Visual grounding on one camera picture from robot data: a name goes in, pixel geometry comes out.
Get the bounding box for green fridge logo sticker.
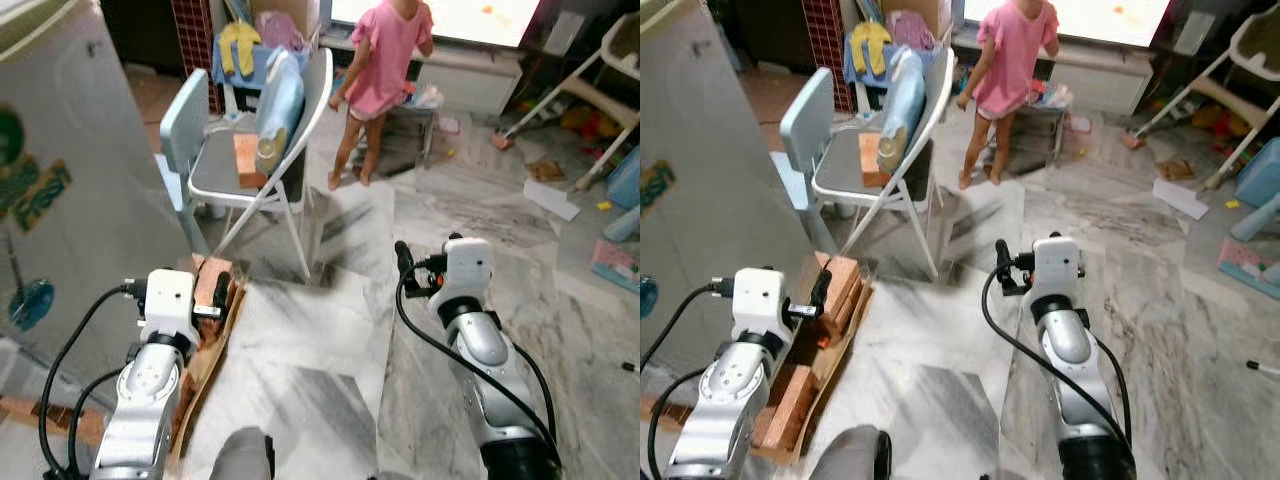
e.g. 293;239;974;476
0;105;73;233
640;160;677;212

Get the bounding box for red brick stack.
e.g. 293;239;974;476
750;364;818;453
812;253;867;351
170;345;207;443
192;255;241;346

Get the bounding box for brown cardboard sheet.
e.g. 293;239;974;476
750;270;877;467
165;278;249;471

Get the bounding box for white grey folding chair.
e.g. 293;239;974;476
778;45;958;281
158;45;336;283

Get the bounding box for orange block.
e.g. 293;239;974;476
858;133;893;189
233;133;269;189

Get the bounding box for small grey stool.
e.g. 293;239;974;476
385;100;439;167
1015;100;1069;167

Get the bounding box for grey robot leg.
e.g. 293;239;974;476
210;428;276;480
820;425;893;480

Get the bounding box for white paper sheet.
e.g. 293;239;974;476
524;178;583;222
1152;178;1211;221

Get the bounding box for light blue pillow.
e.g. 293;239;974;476
255;50;306;176
878;48;928;173

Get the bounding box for pink picture book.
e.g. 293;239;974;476
1217;237;1280;299
590;240;641;293

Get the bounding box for white television cabinet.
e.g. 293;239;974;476
320;38;526;116
950;38;1156;113

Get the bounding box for child in pink dress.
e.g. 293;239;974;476
327;0;436;191
955;0;1063;189

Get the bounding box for light blue plastic toy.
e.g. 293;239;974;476
1231;140;1280;242
604;147;641;242

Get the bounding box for yellow gloves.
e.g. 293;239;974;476
218;22;263;79
850;22;892;77

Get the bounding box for pink cloth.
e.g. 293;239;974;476
255;12;307;53
885;10;937;51

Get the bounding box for bright television screen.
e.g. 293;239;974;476
322;0;546;48
955;0;1176;48

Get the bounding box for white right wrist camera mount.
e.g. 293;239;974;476
1030;233;1087;301
440;236;496;304

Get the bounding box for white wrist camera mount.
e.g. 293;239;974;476
140;268;201;341
1030;233;1087;301
440;236;496;304
732;267;798;341

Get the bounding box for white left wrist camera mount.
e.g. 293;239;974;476
140;268;201;341
732;267;798;341

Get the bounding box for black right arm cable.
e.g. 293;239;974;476
980;265;1133;448
393;270;561;466

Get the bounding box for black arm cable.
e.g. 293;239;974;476
393;270;561;466
980;265;1133;448
640;283;737;373
38;283;143;480

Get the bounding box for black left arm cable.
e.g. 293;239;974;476
640;283;737;373
38;283;143;480

